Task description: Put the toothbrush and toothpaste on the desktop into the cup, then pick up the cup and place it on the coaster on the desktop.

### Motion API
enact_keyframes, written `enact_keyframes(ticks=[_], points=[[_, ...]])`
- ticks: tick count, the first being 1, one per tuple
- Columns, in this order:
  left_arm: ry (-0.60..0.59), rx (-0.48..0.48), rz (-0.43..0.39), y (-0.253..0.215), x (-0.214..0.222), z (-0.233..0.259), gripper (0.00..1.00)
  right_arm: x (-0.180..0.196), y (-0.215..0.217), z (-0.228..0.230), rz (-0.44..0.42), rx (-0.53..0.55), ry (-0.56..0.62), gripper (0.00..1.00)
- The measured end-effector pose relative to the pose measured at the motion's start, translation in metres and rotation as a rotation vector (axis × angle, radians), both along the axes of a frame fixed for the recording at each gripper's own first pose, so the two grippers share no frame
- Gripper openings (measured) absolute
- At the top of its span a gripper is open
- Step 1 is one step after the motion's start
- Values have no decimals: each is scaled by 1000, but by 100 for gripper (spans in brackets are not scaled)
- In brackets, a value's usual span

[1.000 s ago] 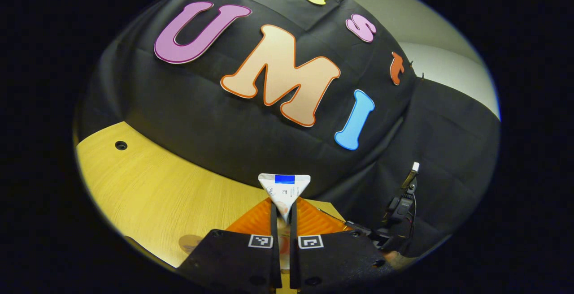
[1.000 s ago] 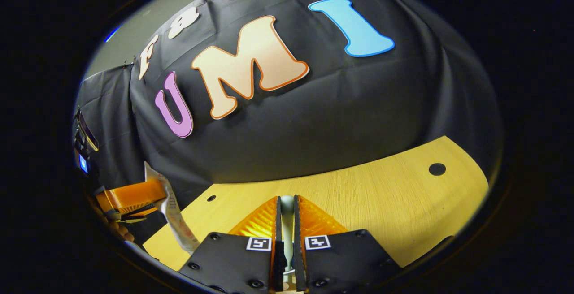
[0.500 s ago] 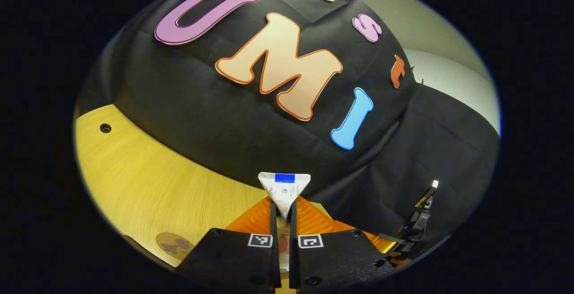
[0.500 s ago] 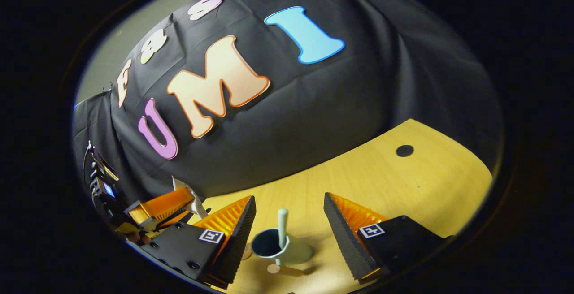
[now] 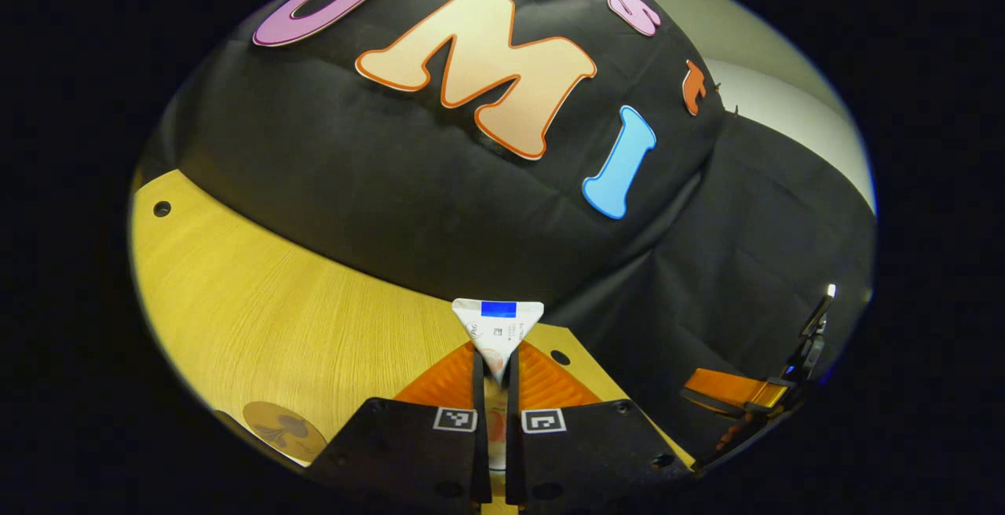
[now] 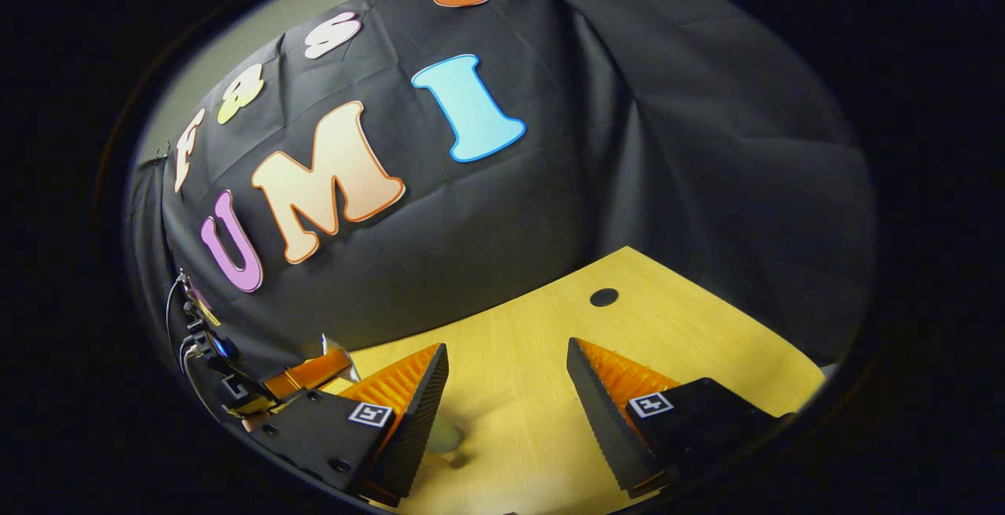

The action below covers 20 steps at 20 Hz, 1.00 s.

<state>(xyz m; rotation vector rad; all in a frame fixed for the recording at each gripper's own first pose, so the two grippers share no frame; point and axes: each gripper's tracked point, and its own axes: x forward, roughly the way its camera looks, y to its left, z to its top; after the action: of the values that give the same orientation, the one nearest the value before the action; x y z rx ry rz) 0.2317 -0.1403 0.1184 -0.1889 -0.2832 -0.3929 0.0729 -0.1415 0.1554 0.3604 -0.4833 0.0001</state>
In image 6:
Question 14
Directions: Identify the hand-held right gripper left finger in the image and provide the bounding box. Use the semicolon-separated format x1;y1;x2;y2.
247;342;450;500

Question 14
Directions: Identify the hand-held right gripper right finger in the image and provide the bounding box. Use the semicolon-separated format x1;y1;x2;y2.
567;337;786;499

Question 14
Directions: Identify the pale green cup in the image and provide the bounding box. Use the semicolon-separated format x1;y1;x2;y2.
424;411;466;455

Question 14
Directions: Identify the wooden desktop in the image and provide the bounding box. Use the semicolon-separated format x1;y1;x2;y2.
326;246;827;515

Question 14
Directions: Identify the black backdrop cloth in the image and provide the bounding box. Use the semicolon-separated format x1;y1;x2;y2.
126;0;876;390

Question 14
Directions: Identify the black cable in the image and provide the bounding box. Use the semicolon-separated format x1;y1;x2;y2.
165;272;193;367

